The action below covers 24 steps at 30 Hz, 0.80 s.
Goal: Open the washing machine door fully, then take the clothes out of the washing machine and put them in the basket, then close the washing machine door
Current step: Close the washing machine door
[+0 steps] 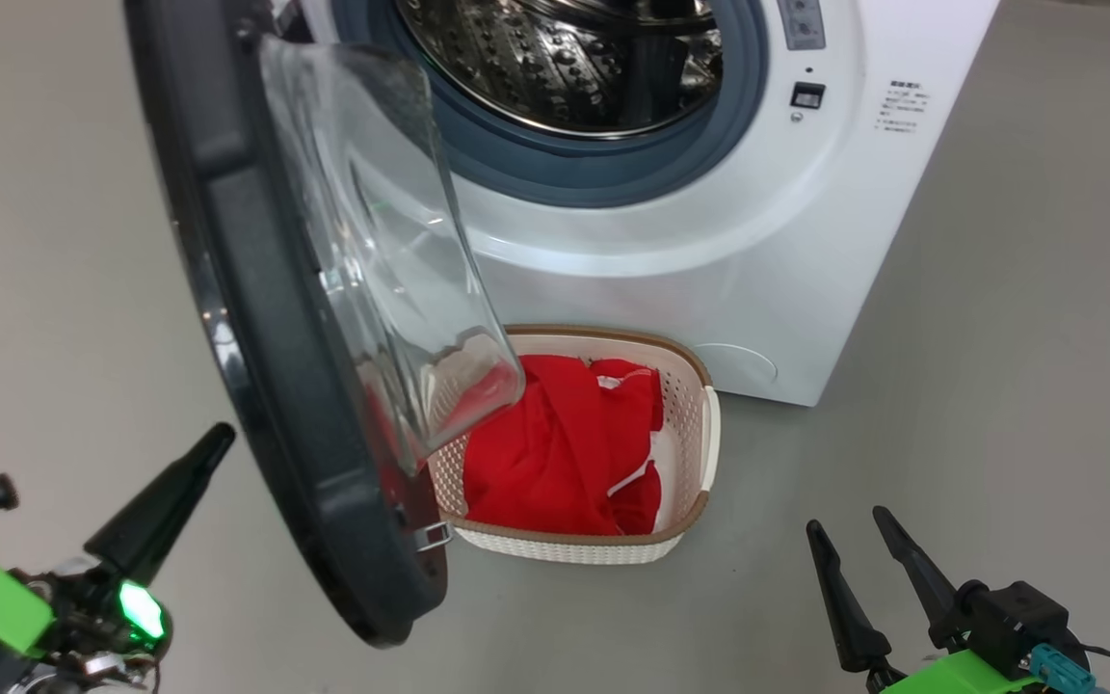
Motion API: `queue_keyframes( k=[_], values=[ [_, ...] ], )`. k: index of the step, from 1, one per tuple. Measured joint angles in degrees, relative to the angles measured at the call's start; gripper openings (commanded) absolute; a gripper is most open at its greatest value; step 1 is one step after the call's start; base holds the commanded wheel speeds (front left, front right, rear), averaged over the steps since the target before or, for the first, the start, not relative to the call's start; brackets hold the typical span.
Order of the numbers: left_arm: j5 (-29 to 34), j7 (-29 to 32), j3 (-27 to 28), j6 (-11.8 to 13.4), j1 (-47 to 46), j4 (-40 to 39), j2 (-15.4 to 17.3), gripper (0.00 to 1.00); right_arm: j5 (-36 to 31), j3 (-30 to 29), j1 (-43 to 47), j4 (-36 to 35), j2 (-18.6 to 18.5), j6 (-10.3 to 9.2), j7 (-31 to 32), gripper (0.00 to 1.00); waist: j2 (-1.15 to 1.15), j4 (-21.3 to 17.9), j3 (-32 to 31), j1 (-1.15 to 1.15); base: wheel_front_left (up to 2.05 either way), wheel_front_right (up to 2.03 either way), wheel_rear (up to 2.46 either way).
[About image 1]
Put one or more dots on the perforated steel washer drum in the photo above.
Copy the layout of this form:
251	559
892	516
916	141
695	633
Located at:
565	67

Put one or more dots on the white front-load washing machine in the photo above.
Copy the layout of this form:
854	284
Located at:
757	289

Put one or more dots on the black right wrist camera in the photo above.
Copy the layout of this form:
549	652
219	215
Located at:
1017	617

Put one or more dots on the red garment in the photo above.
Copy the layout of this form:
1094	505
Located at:
555	453

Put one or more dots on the cream plastic laundry basket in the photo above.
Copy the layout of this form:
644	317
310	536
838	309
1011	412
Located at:
690	424

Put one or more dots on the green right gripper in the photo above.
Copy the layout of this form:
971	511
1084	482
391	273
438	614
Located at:
960	675

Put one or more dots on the black round glass washer door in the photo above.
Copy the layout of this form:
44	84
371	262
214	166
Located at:
266	337

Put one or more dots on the grey rubber door gasket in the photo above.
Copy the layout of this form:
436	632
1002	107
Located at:
555	169

